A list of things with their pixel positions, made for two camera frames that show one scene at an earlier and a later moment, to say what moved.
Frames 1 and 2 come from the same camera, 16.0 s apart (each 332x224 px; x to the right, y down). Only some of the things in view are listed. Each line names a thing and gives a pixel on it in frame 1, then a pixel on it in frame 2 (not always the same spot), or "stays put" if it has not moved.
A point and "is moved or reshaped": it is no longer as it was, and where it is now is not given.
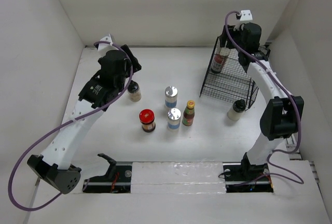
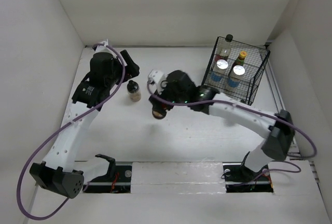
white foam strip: [189, 177] stays put
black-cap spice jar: [134, 91] stays put
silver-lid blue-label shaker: [170, 96] is moved or reshaped
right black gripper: [233, 31] -> [157, 105]
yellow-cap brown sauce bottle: [188, 115] is moved or reshaped
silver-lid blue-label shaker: [174, 118] -> [236, 75]
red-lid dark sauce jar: [147, 117] -> [158, 114]
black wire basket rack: [226, 80] stays put
